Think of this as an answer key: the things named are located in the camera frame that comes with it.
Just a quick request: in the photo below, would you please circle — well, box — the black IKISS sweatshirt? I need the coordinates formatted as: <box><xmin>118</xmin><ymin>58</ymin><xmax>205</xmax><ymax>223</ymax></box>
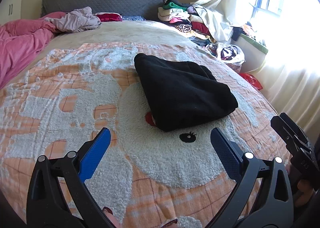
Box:
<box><xmin>134</xmin><ymin>53</ymin><xmax>238</xmax><ymax>132</ymax></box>

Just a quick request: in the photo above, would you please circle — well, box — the floral bag of clothes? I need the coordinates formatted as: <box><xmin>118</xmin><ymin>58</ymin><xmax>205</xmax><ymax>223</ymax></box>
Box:
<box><xmin>205</xmin><ymin>43</ymin><xmax>245</xmax><ymax>70</ymax></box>

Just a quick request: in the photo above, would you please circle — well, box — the pile of mixed clothes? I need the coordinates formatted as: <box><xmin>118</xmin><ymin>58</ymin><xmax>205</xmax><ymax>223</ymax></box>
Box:
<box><xmin>157</xmin><ymin>0</ymin><xmax>217</xmax><ymax>47</ymax></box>

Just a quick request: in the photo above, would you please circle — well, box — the person's right hand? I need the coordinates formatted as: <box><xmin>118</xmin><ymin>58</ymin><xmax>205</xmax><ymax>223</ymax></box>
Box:
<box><xmin>294</xmin><ymin>180</ymin><xmax>315</xmax><ymax>207</ymax></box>

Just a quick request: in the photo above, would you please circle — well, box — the person's left hand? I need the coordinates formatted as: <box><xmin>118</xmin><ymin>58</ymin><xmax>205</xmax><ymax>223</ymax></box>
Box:
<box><xmin>103</xmin><ymin>207</ymin><xmax>121</xmax><ymax>228</ymax></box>

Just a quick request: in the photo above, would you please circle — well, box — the orange white plaid blanket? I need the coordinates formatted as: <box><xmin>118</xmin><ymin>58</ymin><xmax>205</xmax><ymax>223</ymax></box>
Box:
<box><xmin>1</xmin><ymin>42</ymin><xmax>289</xmax><ymax>227</ymax></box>

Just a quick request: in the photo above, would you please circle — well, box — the red plastic bag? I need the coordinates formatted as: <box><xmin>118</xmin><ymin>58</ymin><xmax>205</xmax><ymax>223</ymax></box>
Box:
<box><xmin>239</xmin><ymin>73</ymin><xmax>263</xmax><ymax>91</ymax></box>

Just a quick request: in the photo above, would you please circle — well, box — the cream curtain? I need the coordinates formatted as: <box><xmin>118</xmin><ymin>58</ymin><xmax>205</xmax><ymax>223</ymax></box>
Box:
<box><xmin>195</xmin><ymin>0</ymin><xmax>319</xmax><ymax>134</ymax></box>

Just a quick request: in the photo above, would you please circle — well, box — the pink duvet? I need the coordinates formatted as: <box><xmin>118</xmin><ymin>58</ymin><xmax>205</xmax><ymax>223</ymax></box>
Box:
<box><xmin>1</xmin><ymin>12</ymin><xmax>65</xmax><ymax>88</ymax></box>

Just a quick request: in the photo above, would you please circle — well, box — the mauve crumpled garment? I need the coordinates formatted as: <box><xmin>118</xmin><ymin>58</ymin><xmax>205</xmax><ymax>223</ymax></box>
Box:
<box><xmin>45</xmin><ymin>6</ymin><xmax>101</xmax><ymax>33</ymax></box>

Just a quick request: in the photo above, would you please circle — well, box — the beige fleece bedsheet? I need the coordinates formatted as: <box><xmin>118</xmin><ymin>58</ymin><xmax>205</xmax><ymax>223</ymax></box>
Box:
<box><xmin>21</xmin><ymin>21</ymin><xmax>196</xmax><ymax>74</ymax></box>

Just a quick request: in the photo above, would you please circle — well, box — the grey quilted headboard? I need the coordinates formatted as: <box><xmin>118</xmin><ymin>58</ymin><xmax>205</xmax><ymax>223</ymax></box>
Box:
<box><xmin>41</xmin><ymin>0</ymin><xmax>166</xmax><ymax>21</ymax></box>

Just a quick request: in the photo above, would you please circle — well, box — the white wardrobe with black handles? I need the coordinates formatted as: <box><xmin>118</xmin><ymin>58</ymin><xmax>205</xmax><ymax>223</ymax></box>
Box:
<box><xmin>0</xmin><ymin>0</ymin><xmax>22</xmax><ymax>25</ymax></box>

